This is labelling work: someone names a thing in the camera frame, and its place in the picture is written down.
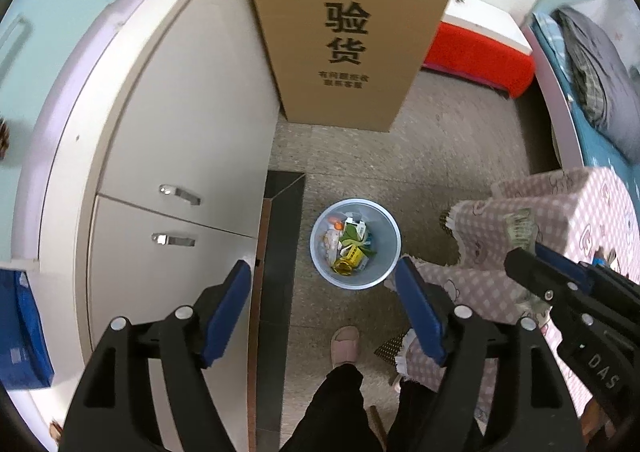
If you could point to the white lilac wardrobe unit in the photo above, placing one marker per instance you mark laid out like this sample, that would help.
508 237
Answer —
190 82

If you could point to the black brown flat board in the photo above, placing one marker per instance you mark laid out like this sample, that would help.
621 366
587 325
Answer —
285 282

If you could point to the grey duvet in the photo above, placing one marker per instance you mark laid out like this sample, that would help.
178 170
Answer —
610 82

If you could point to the red bench with white top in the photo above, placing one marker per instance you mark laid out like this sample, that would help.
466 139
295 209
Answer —
480 57

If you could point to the blue plastic bin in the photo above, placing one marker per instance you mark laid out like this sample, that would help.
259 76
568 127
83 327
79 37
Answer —
385 252

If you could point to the teal bunk bed frame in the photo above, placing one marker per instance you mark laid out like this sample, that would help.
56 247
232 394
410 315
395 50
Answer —
550 102

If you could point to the person's left leg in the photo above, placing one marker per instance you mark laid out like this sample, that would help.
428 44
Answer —
335 412

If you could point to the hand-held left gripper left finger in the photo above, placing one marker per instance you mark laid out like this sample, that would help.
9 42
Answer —
225 317

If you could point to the blue checked pillow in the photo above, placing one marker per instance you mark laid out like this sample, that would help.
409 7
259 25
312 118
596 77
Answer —
547 37

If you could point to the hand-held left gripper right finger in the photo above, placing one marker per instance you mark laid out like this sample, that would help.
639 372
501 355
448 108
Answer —
420 312

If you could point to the person's right leg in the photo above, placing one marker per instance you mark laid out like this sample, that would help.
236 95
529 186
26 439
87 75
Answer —
412 417

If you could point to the pine cone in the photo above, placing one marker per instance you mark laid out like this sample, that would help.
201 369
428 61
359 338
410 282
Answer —
3 137

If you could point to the blue bag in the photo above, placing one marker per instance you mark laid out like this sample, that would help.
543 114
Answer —
25 332

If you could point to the person's leg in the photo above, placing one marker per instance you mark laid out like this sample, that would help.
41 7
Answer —
335 412
412 417

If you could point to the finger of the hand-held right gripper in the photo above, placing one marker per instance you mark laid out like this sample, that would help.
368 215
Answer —
525 272
602 271

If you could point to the yellow packet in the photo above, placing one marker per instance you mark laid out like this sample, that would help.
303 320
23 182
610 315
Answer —
350 261

